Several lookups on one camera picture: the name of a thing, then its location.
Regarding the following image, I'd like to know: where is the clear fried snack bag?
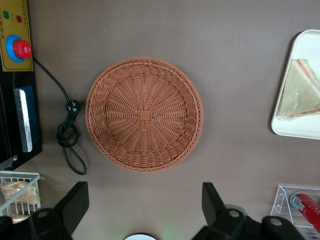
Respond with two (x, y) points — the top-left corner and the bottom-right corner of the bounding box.
(0, 181), (41, 206)
(9, 213), (31, 225)

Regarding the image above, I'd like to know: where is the black yellow control box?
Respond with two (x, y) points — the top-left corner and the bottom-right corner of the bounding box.
(0, 0), (43, 171)

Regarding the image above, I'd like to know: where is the red cola bottle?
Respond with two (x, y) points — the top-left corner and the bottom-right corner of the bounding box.
(289, 191), (320, 230)

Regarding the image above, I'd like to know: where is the black power cable with plug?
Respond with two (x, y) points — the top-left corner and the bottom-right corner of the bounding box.
(32, 56), (88, 175)

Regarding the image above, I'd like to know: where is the cream plastic tray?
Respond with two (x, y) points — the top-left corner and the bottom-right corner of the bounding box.
(271, 29), (320, 140)

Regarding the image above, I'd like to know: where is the white wire rack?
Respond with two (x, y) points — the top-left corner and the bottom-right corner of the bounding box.
(0, 171), (42, 217)

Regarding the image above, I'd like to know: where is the triangular sandwich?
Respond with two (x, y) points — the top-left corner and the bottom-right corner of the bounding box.
(279, 58), (320, 120)

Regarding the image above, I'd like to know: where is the clear acrylic bottle rack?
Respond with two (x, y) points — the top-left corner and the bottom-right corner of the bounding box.
(269, 184), (320, 240)

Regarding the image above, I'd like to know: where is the brown wicker basket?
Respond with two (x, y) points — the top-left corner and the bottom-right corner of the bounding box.
(85, 56), (204, 173)

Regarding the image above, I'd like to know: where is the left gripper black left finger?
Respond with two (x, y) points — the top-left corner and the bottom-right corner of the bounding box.
(28, 181), (90, 240)

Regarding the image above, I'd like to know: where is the red emergency stop button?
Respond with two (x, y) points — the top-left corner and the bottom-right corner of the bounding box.
(5, 34), (33, 63)

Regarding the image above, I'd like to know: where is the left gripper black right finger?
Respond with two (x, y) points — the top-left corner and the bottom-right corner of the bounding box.
(191, 182), (249, 240)

